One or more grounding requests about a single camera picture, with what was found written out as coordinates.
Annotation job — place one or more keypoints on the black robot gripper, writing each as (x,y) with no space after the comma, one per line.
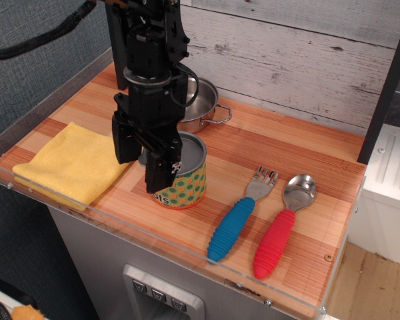
(147,118)

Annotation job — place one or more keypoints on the green orange dotted tin can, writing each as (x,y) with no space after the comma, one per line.
(190,182)

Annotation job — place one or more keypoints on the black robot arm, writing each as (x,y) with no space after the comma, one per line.
(148,43)

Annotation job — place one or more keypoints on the yellow folded cloth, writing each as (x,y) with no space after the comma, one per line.
(74,168)

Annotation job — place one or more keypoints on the silver dispenser button panel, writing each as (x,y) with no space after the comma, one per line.
(161,295)

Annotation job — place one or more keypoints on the orange object at corner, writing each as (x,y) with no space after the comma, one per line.
(27,312)

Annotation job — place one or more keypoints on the white toy cabinet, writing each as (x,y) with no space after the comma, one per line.
(375,224)

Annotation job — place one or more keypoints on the blue handled fork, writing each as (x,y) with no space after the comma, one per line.
(228,231)

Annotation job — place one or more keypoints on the clear acrylic guard rail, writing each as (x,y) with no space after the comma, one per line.
(125,234)

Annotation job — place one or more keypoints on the dark grey upright post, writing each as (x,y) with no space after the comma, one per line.
(117,44)

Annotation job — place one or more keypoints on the red handled spoon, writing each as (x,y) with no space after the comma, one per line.
(298,194)

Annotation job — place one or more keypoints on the dark right frame post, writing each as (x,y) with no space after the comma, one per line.
(381,109)

